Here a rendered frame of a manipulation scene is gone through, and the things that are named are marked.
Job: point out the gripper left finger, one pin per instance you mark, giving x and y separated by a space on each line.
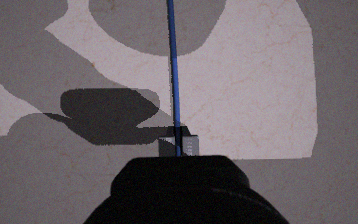
167 143

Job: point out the blue cable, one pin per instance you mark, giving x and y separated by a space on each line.
174 74

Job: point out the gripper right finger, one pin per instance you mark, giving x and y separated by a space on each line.
189 144

